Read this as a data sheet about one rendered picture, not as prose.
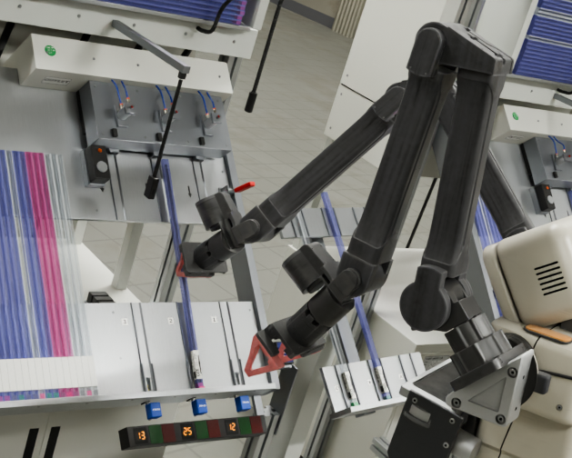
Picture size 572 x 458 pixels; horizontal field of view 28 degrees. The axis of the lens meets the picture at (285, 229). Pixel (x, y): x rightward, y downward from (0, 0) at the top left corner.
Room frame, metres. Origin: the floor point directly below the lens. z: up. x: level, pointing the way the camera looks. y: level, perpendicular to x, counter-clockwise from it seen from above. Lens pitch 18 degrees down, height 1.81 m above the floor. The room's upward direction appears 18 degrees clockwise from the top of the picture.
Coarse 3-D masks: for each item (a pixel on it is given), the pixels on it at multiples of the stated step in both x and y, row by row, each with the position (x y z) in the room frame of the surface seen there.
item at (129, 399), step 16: (256, 384) 2.19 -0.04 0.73; (272, 384) 2.21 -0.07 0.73; (32, 400) 1.85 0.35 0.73; (48, 400) 1.87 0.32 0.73; (64, 400) 1.89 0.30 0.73; (80, 400) 1.91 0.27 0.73; (96, 400) 1.93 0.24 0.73; (112, 400) 1.95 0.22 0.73; (128, 400) 1.99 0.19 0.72; (144, 400) 2.02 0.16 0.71; (160, 400) 2.06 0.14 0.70; (176, 400) 2.09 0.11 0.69
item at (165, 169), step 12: (168, 168) 2.36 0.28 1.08; (168, 180) 2.34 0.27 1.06; (168, 192) 2.32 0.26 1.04; (168, 204) 2.31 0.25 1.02; (180, 240) 2.27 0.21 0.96; (180, 276) 2.23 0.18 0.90; (180, 288) 2.22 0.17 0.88; (192, 324) 2.17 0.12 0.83; (192, 336) 2.16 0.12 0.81; (192, 348) 2.14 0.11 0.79
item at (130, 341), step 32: (96, 320) 2.06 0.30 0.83; (128, 320) 2.10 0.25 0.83; (160, 320) 2.15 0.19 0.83; (224, 320) 2.26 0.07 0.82; (96, 352) 2.01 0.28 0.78; (128, 352) 2.06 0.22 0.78; (160, 352) 2.11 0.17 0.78; (224, 352) 2.21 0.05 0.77; (128, 384) 2.02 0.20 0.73; (160, 384) 2.06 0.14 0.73; (192, 384) 2.10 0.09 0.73; (224, 384) 2.16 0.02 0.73
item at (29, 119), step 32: (0, 96) 2.22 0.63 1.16; (32, 96) 2.27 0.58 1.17; (64, 96) 2.32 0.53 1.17; (0, 128) 2.17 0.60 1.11; (32, 128) 2.22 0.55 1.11; (64, 128) 2.28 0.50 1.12; (64, 160) 2.23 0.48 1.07; (128, 160) 2.34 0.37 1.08; (224, 160) 2.52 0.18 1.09; (96, 192) 2.24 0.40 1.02; (128, 192) 2.29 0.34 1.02; (160, 192) 2.34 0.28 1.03; (192, 192) 2.40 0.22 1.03; (192, 224) 2.36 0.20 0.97
